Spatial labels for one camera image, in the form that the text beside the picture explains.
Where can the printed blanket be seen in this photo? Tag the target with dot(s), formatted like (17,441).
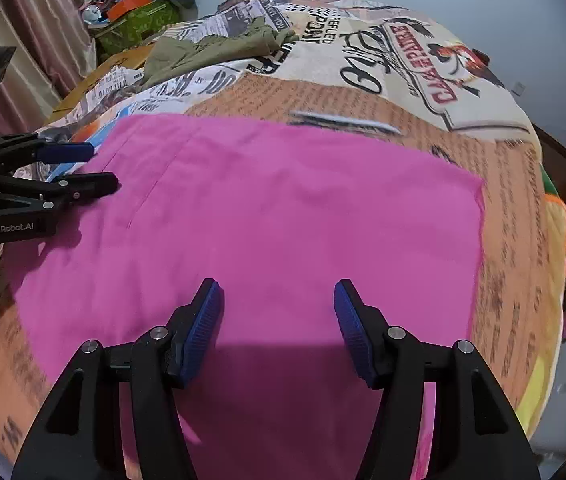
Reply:
(508,210)

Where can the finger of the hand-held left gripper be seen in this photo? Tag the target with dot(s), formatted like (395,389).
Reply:
(65,151)
(93,187)

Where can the green patterned storage box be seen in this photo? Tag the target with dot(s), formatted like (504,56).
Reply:
(138,22)

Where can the olive green pants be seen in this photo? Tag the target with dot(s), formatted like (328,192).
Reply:
(208,50)

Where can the orange box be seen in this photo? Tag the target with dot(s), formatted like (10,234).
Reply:
(130,5)

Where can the pink pants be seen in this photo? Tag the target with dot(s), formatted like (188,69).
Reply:
(273,220)

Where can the wooden lap desk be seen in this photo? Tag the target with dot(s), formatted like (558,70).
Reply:
(98,72)

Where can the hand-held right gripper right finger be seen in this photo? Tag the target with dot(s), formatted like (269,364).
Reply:
(353,320)

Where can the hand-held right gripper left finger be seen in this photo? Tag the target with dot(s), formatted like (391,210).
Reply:
(203,320)

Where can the striped curtain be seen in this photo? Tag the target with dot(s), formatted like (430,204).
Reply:
(28,35)

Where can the white wall socket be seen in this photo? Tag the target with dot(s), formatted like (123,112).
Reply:
(519,89)

